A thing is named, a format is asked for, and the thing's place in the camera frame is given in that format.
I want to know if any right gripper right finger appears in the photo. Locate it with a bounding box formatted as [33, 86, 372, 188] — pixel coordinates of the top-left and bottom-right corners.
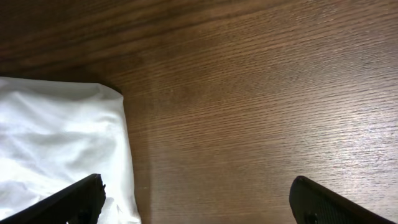
[289, 175, 394, 224]

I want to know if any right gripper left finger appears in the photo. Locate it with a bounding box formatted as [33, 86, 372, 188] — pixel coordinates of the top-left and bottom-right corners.
[1, 174, 106, 224]

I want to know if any white robot print t-shirt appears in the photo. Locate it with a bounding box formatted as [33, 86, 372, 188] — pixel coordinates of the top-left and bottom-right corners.
[1, 77, 141, 223]

